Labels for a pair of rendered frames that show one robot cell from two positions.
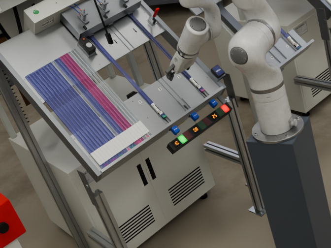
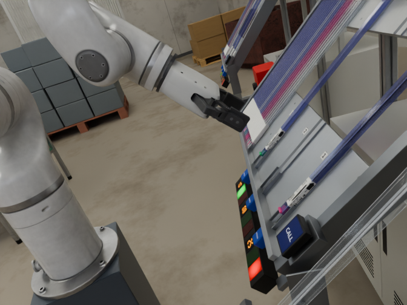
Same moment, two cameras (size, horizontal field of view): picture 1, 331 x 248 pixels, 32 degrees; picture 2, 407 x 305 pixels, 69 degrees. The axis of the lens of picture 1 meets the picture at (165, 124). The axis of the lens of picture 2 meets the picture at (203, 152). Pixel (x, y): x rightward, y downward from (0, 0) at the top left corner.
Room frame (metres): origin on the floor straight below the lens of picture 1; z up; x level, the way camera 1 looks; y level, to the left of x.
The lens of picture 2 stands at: (2.37, -0.58, 1.10)
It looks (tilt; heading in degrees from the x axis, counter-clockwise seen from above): 25 degrees down; 129
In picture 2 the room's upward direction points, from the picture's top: 18 degrees counter-clockwise
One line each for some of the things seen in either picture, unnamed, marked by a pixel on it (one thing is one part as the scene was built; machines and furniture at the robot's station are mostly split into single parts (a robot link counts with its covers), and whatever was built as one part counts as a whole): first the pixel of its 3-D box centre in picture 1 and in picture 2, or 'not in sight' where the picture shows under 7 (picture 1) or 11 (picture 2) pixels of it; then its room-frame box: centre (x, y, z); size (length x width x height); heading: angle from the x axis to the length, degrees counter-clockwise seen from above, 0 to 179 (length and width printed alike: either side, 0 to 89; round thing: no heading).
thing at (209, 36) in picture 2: not in sight; (220, 36); (-0.96, 5.37, 0.42); 1.37 x 0.97 x 0.84; 49
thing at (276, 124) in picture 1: (272, 107); (57, 229); (1.78, -0.38, 0.79); 0.19 x 0.19 x 0.18
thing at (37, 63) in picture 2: not in sight; (68, 83); (-1.78, 2.06, 0.66); 1.33 x 0.88 x 1.31; 44
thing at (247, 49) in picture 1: (254, 59); (3, 131); (1.75, -0.36, 1.00); 0.19 x 0.12 x 0.24; 135
